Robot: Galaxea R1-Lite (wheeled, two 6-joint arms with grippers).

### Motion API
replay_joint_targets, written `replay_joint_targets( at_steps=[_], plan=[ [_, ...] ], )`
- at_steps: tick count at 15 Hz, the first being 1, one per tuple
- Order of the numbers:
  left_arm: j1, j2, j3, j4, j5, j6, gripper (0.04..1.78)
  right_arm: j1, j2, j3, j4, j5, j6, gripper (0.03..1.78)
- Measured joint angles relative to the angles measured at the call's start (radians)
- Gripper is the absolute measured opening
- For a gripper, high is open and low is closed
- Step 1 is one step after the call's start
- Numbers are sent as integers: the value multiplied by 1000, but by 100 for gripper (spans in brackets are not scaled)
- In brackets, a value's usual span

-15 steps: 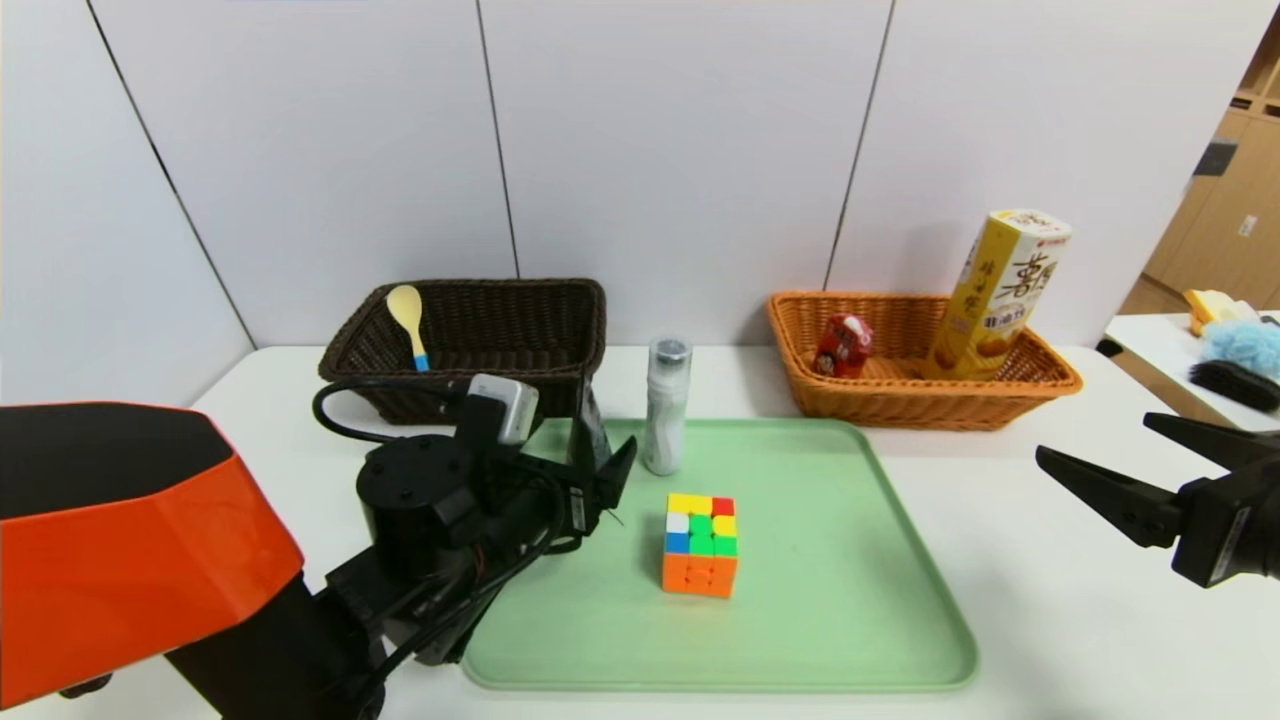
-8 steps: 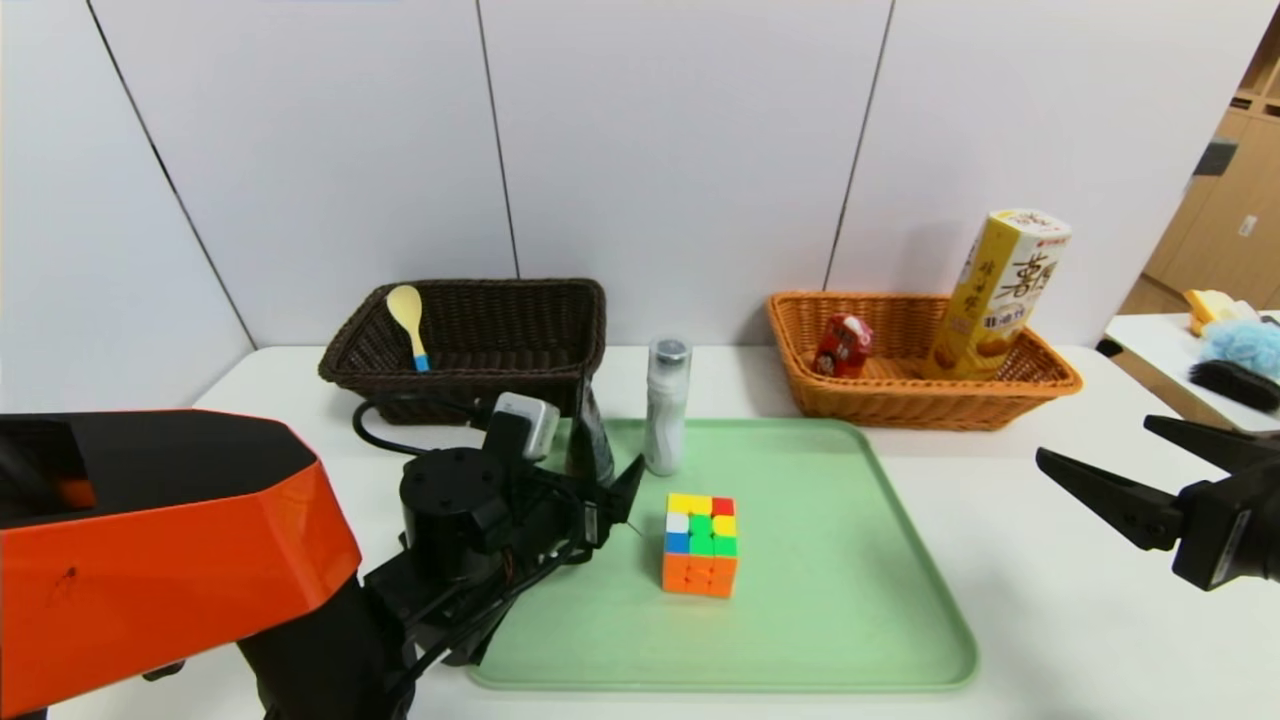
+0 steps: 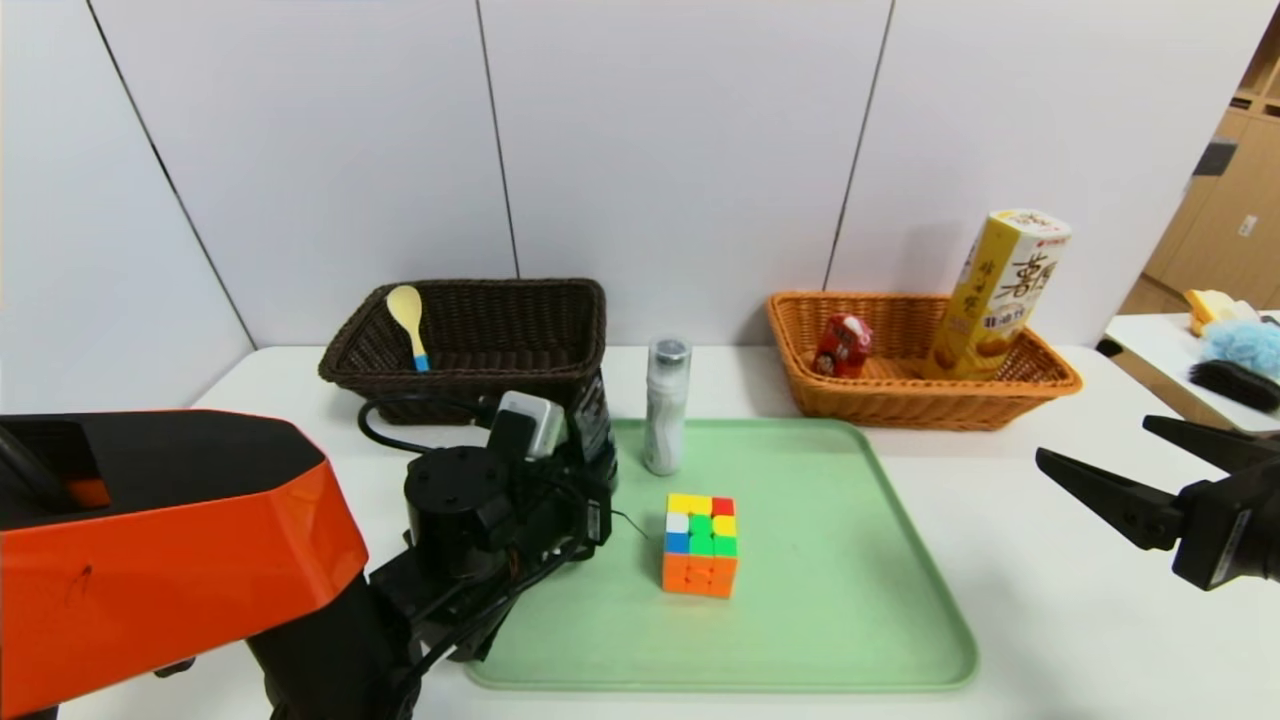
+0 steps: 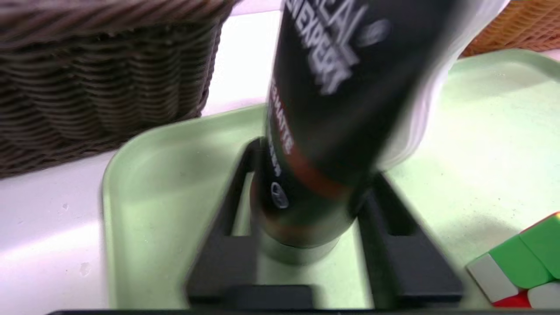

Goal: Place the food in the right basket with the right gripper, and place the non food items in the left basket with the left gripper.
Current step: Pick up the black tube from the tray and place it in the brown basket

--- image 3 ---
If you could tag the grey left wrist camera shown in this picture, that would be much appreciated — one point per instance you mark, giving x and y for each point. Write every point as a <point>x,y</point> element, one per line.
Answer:
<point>540,420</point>

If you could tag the yellow hexagonal biscuit box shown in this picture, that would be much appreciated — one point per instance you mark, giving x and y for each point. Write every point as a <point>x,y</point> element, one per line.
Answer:
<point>990,310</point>

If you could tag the wooden cabinet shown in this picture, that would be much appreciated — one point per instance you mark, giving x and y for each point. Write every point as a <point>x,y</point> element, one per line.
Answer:
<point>1220,250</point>

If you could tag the black and orange left arm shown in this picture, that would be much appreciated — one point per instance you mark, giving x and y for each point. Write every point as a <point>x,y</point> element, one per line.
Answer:
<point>150,550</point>

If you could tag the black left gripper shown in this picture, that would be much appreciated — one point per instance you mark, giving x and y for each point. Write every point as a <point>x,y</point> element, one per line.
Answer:
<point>597,415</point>

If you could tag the orange wicker basket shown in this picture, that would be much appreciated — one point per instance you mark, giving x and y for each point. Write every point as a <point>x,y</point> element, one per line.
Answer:
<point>900,395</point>

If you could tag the light green plastic tray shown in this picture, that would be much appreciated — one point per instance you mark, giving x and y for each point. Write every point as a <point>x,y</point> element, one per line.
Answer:
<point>800,620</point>

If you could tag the black squeeze tube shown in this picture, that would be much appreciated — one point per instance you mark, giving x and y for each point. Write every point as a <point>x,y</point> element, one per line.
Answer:
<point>597,415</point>

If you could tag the blue fluffy duster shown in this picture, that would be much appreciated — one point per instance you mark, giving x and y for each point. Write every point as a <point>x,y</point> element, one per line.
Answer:
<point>1245,348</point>

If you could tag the white bottle with grey cap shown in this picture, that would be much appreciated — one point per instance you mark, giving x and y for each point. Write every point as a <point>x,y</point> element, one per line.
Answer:
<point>665,420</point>

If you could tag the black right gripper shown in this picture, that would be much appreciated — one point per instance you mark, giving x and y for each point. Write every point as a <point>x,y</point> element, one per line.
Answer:
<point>1222,540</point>

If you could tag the white side table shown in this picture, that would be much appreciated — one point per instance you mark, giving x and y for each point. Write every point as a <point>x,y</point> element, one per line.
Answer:
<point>1150,345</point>

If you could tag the colourful puzzle cube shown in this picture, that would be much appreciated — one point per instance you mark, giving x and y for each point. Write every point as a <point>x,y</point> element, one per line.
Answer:
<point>700,560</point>

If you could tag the dark brown wicker basket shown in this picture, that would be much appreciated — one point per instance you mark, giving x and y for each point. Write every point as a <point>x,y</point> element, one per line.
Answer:
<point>500,330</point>

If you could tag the dark grey wall box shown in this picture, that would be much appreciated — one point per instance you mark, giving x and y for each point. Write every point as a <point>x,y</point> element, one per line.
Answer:
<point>1212,160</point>

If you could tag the yellow sponge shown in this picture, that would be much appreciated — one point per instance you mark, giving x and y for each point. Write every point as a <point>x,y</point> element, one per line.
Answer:
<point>1212,305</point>

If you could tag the black brush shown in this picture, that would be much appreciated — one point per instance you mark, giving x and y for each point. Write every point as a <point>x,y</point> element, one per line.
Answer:
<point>1235,386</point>

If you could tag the small red drink carton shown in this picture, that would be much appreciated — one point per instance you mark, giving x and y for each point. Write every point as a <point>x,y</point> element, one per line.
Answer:
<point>843,345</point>

